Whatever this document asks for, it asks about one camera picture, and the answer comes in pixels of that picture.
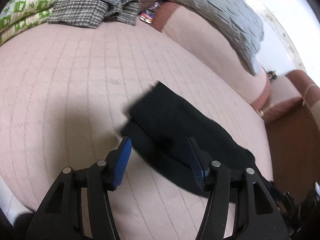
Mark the grey quilted pillow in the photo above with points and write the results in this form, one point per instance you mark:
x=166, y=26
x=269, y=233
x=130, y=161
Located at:
x=220, y=10

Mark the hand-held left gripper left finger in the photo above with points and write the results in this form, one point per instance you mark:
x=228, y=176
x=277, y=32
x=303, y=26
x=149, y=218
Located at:
x=123, y=155

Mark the pink quilted bed cover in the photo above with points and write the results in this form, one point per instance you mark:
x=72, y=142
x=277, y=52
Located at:
x=62, y=92

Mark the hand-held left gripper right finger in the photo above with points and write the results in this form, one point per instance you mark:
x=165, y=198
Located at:
x=196, y=162

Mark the small dark object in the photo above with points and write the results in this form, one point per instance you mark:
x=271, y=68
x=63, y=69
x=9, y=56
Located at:
x=272, y=75

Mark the small white object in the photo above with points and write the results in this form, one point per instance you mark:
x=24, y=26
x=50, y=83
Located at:
x=261, y=112

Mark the houndstooth coat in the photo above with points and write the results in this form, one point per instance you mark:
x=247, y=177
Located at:
x=75, y=7

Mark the black pants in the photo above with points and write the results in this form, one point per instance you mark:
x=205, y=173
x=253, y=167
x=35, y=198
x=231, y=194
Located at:
x=170, y=120

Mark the pink and brown side cushion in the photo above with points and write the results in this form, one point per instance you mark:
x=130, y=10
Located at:
x=285, y=92

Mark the green patterned blanket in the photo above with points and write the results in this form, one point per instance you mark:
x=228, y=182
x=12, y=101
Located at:
x=25, y=10

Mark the colourful small packet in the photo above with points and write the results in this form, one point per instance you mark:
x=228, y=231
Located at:
x=147, y=16

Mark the pink headboard cushion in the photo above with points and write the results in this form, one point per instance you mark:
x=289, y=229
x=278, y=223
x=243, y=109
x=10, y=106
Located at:
x=205, y=35

